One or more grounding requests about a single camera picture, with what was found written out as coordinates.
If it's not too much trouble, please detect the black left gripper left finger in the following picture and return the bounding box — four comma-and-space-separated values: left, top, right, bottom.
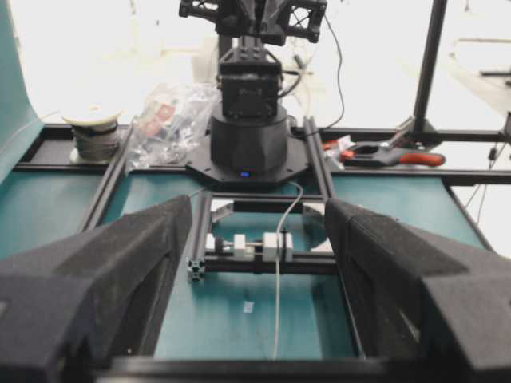
1, 195, 192, 382

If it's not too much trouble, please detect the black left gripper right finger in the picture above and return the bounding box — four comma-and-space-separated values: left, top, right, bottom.
324, 199, 510, 382

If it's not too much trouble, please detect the grey steel wire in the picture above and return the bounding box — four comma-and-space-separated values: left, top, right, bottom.
272, 181, 304, 359

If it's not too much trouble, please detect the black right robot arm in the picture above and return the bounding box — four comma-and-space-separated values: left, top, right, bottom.
179, 1, 327, 179

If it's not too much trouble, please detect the white clamp fixture with screw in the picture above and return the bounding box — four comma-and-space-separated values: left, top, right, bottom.
205, 232, 294, 262

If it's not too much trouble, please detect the orange black spring clamp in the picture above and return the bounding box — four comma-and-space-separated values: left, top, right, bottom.
323, 135, 446, 168

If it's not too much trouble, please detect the white tape marker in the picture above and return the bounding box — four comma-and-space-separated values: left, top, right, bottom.
244, 301, 254, 314

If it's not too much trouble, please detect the clear plastic bag of hardware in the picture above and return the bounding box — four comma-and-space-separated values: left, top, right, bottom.
126, 83, 221, 172

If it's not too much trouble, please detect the small black extrusion frame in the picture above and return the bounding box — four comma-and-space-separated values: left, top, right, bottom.
186, 191, 336, 281

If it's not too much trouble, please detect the black base frame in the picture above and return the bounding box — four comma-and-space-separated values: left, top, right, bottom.
11, 115, 511, 248

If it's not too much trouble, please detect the black vertical stand post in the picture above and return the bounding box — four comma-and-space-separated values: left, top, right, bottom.
412, 0, 447, 133

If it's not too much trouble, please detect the white wire spool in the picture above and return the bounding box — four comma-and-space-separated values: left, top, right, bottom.
61, 105, 122, 164

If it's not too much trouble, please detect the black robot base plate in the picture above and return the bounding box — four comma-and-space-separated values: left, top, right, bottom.
185, 136, 311, 189

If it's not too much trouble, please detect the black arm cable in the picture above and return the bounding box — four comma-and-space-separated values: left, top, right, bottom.
279, 15, 345, 132

